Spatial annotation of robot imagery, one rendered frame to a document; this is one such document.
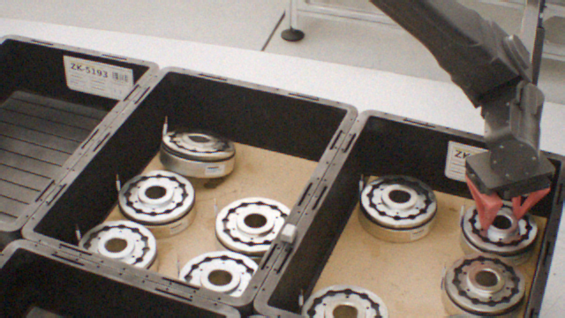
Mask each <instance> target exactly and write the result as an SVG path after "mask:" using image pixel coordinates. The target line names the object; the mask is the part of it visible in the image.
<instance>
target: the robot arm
mask: <svg viewBox="0 0 565 318"><path fill-rule="evenodd" d="M367 1H369V2H370V3H372V4H373V5H374V6H376V7H377V8H378V9H379V10H381V11H382V12H383V13H385V14H386V15H387V16H388V17H390V18H391V20H392V21H394V22H395V23H396V24H397V25H399V26H400V27H401V28H403V29H404V30H405V31H406V32H408V33H409V34H410V35H412V36H413V37H414V38H416V39H417V40H418V41H419V42H421V43H422V44H423V46H424V47H425V48H426V49H428V50H429V51H430V52H431V54H432V55H433V56H434V58H435V59H436V61H437V62H438V66H439V67H441V68H442V69H443V70H444V71H446V72H447V74H448V75H450V79H451V81H452V82H453V83H454V84H456V85H457V86H458V87H460V88H461V89H462V91H463V92H464V94H465V95H466V96H467V99H468V100H469V101H470V103H471V104H472V106H473V107H474V108H475V109H477V108H479V107H481V111H480V116H481V117H482V118H483V119H484V120H485V125H484V141H485V143H486V145H487V147H488V148H489V149H490V150H488V151H485V152H481V153H477V154H475V155H468V156H466V157H465V164H464V168H465V169H466V171H465V179H466V181H467V184H468V186H469V188H470V189H471V193H472V195H473V196H472V197H473V199H474V201H475V204H476V208H477V211H478V218H479V221H480V225H481V226H482V227H483V229H484V231H487V230H488V228H489V227H490V225H491V224H492V222H493V220H494V218H495V216H496V214H497V212H498V211H499V209H500V207H501V205H502V201H501V199H500V198H499V197H498V196H497V194H496V192H495V191H497V190H498V192H499V194H500V195H501V196H502V197H503V198H504V199H507V200H509V199H512V214H513V215H514V216H515V217H516V218H517V219H518V221H520V219H521V218H522V217H523V216H524V215H525V214H526V213H527V212H528V211H529V210H530V209H531V208H532V207H533V206H534V205H535V204H536V203H537V202H538V201H539V200H540V199H542V198H543V197H544V196H545V194H546V193H547V192H548V191H549V187H550V184H551V181H550V180H549V179H548V177H547V176H548V175H549V176H550V177H551V178H553V177H554V171H555V167H554V166H553V165H552V164H551V163H550V162H549V161H548V158H547V157H546V156H545V155H544V154H543V153H542V152H541V151H540V150H539V146H540V135H541V128H540V123H541V118H542V114H543V105H544V100H545V95H544V93H543V91H542V90H541V89H540V88H538V86H535V85H533V84H531V82H532V64H531V62H530V61H529V58H530V52H529V51H528V49H527V48H525V46H524V44H523V43H522V41H521V40H520V39H519V37H518V36H517V35H515V34H513V35H508V34H507V33H506V32H505V31H504V30H502V29H501V28H500V27H499V26H498V25H497V24H496V23H495V21H494V20H493V19H491V18H489V19H487V20H485V19H484V18H483V17H482V16H481V15H480V14H478V13H477V12H476V11H474V10H471V9H468V8H466V6H464V5H462V4H460V3H458V2H457V1H456V0H367ZM528 193H529V194H530V195H529V196H528V198H527V199H526V200H525V201H524V204H523V205H522V207H521V208H520V200H521V196H522V195H526V194H528ZM484 206H485V207H484ZM485 212H486V214H485Z"/></svg>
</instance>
